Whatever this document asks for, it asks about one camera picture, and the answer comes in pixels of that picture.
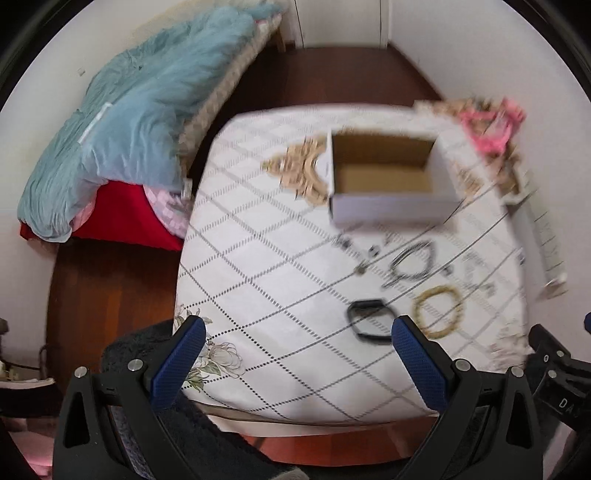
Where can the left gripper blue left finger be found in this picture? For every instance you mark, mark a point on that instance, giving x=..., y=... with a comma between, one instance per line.
x=171, y=362

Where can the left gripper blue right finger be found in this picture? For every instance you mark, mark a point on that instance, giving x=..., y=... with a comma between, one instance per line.
x=425, y=361

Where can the white patterned tablecloth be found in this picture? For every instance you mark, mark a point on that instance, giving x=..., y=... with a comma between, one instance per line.
x=273, y=278

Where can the red cloth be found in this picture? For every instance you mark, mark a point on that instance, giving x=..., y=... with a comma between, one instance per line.
x=121, y=213

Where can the white power strip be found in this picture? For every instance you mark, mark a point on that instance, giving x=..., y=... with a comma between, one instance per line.
x=539, y=221

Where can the white cardboard box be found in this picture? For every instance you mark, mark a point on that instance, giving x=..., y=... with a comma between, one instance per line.
x=380, y=177

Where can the light blue blanket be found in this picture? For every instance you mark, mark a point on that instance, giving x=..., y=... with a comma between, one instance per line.
x=127, y=126

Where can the pink panther plush toy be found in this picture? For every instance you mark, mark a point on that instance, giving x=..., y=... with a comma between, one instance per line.
x=491, y=130

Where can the white door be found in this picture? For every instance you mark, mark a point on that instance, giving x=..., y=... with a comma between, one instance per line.
x=342, y=23

